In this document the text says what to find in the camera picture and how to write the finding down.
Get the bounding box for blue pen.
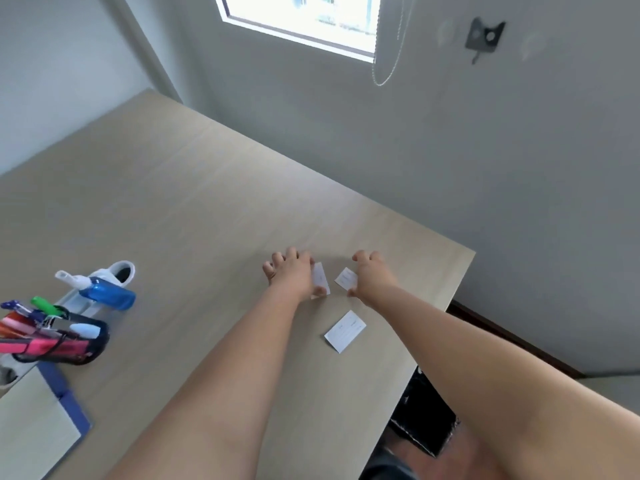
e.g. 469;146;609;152
1;300;46;320

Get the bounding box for white paper card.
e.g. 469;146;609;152
310;262;331;300
323;310;367;355
334;267;360;292

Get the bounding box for person's left forearm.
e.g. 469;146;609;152
102;284;312;480

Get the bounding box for white desk organizer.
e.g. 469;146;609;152
0;260;137;395

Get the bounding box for dark brown skirting board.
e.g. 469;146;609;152
446;300;587;380

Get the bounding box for white blind bead cord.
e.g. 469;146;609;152
371;0;417;87

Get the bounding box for person's right forearm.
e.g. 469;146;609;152
367;282;640;480

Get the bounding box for pink pen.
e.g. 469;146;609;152
0;338;91;359

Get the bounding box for person's right hand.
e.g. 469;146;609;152
347;250;400;309

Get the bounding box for black wall bracket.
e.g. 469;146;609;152
464;17;507;65

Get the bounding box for green marker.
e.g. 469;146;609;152
30;296;68;318

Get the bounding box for person's dark shorts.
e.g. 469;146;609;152
359;445;421;480

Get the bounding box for person's left hand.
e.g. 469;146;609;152
262;247;329;301

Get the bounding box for window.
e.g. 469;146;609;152
214;0;383;64

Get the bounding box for black bin under table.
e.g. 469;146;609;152
389;367;461;458

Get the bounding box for blue clipboard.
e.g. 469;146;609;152
0;361;93;480

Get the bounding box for blue glue bottle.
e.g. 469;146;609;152
54;270;137;311

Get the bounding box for black mesh pen holder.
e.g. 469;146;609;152
10;315;110;366

